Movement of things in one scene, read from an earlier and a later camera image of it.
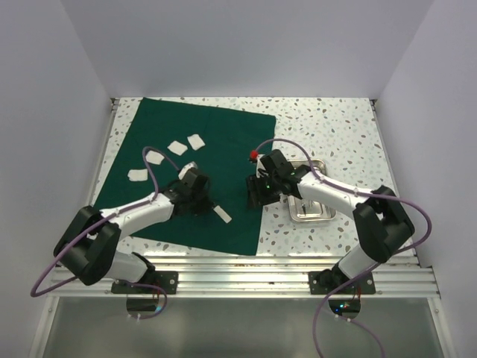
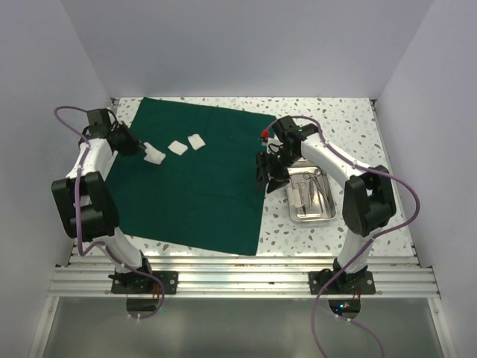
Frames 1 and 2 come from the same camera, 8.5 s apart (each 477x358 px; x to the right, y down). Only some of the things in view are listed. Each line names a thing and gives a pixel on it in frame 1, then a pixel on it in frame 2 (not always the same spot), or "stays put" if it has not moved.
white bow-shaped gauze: (222, 214) -> (294, 198)
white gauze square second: (177, 148) stays put
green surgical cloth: (147, 143) stays put
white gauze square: (196, 142) stays put
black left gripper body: (200, 201) -> (127, 143)
